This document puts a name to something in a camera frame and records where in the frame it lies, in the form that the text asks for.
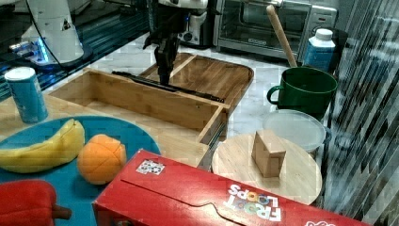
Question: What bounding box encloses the dark wooden cutting board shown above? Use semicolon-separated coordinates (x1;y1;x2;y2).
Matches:
140;53;254;114

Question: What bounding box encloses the light wooden drawer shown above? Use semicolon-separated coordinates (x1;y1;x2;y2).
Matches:
50;69;226;144

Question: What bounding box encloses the black coffee machine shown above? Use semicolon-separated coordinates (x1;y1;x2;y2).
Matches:
178;11;214;49

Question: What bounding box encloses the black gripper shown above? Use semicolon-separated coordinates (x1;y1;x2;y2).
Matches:
144;12;185;85

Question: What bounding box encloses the red Froot Loops box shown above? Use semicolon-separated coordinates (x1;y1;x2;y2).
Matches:
92;150;370;226

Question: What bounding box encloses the blue cylindrical can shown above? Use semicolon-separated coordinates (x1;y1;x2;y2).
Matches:
4;67;48;123

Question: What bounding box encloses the black drawer handle bar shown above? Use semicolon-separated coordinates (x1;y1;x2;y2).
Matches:
112;71;225;103

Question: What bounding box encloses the wooden rolling pin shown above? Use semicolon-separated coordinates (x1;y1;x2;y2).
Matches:
266;5;296;67

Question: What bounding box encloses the round clear plastic lid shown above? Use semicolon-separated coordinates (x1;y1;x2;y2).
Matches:
263;109;331;153

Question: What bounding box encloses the orange plush fruit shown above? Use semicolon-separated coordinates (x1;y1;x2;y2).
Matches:
77;134;127;185

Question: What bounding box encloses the yellow plush banana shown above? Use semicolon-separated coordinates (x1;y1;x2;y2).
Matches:
0;119;85;173

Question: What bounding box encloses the small wooden block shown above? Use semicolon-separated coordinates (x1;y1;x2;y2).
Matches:
251;130;286;178

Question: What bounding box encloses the red plush pepper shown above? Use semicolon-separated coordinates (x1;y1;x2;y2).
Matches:
0;180;72;226

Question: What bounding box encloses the green mug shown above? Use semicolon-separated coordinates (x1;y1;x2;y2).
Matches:
266;67;338;121

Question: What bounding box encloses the silver toaster oven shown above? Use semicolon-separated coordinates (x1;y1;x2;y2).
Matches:
214;0;338;61

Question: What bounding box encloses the blue bottle white cap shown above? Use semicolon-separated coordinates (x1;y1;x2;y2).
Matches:
303;28;335;72

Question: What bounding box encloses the round light wooden board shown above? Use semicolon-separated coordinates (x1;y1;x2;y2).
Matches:
212;134;322;204

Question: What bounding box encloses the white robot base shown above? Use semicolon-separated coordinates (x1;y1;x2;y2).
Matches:
8;0;91;67

